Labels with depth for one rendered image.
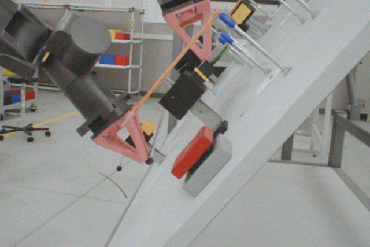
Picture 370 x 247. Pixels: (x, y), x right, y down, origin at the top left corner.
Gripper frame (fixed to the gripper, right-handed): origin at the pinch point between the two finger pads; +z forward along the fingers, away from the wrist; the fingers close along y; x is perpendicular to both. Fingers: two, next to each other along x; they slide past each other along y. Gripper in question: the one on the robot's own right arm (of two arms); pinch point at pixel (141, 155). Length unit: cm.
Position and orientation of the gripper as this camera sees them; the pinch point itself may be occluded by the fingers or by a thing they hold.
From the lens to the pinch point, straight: 63.8
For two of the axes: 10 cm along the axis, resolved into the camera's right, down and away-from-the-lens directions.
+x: -7.6, 6.2, 2.1
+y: 1.2, -1.8, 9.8
